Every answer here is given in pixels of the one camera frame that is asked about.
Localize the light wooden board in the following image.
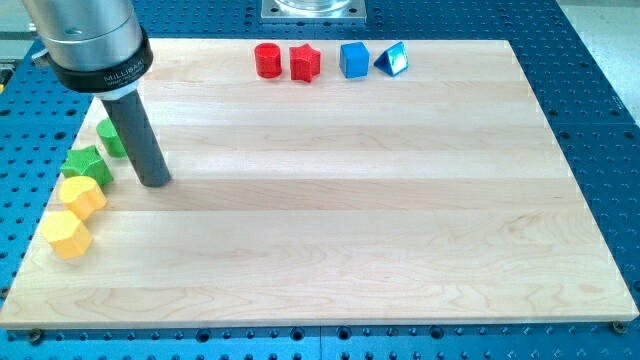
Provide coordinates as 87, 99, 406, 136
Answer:
1, 38, 638, 329

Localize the left board clamp screw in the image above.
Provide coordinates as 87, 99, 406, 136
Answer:
27, 328, 44, 345

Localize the board clamp screw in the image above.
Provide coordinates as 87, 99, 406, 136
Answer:
610, 321, 627, 335
27, 328, 44, 345

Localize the right board clamp screw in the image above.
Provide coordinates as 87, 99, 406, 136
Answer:
610, 321, 627, 335

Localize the red star block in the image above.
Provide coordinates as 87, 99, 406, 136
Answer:
289, 44, 321, 83

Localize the blue cube block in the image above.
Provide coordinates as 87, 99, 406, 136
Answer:
339, 42, 370, 79

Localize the red cylinder block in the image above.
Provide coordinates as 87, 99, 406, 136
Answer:
254, 43, 282, 79

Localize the blue triangular prism block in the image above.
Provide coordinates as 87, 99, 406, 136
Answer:
374, 41, 409, 77

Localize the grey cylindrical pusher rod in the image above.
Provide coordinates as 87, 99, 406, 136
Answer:
102, 90, 171, 187

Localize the green cylinder block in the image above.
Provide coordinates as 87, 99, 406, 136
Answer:
96, 118, 127, 158

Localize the green star block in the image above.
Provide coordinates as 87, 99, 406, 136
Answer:
61, 145, 113, 186

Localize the yellow heart block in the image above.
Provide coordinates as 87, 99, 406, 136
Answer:
59, 176, 107, 220

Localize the yellow hexagon block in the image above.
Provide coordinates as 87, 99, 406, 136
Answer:
39, 210, 93, 260

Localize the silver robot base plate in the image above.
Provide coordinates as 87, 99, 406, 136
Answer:
258, 0, 367, 23

